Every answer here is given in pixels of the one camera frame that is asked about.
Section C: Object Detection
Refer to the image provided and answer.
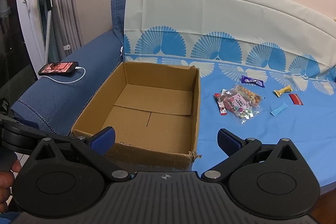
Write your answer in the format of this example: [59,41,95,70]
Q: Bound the clear bag pink candies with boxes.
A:
[220,89,261,124]

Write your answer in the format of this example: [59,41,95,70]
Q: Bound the clear bag mixed nuts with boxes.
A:
[232,85,262,107]

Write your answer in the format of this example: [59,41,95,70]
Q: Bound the red Nescafe coffee stick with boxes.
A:
[214,93,227,116]

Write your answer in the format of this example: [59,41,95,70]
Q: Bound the light blue sachet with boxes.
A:
[270,103,288,117]

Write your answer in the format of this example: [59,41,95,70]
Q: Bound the purple candy bar wrapper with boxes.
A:
[241,75,265,88]

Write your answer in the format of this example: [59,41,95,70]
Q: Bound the small red snack packet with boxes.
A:
[289,93,303,106]

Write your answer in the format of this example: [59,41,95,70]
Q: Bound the yellow candy bar wrapper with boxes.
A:
[273,85,293,98]

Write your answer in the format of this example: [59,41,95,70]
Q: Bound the person left hand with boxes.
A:
[0,160,22,213]

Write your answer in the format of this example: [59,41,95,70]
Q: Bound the blue fabric sofa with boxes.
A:
[11,0,126,136]

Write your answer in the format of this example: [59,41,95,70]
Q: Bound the brown cardboard box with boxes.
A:
[71,62,201,172]

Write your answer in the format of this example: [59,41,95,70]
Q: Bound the black smartphone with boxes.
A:
[38,61,78,76]

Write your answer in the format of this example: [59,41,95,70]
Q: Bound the blue white patterned sheet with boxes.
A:
[123,0,335,188]

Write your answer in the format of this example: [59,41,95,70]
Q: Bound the grey curtain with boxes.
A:
[49,0,84,62]

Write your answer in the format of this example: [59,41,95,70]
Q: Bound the white charging cable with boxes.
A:
[41,66,87,85]

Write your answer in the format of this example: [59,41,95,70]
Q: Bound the white door frame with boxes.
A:
[17,0,45,74]

